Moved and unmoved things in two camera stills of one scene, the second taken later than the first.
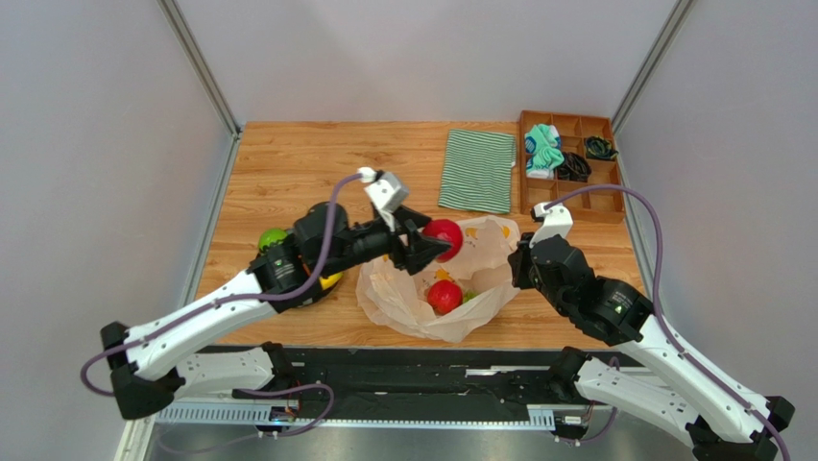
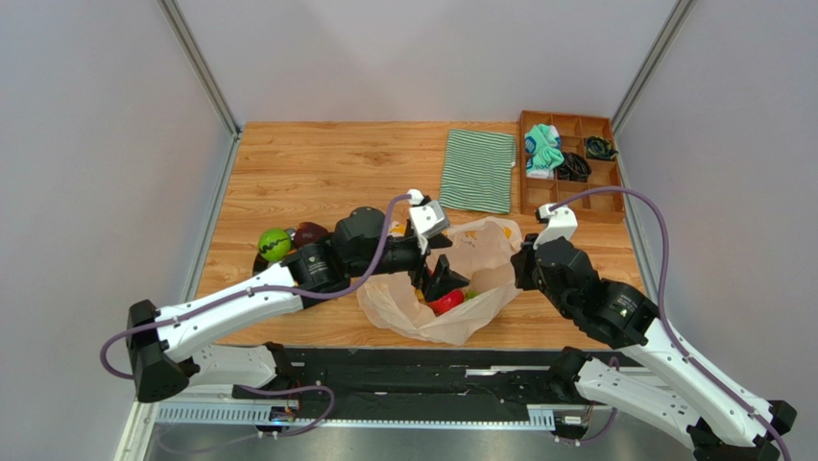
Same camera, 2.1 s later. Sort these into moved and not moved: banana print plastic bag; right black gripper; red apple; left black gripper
Moved: left black gripper
Not moved: red apple; right black gripper; banana print plastic bag
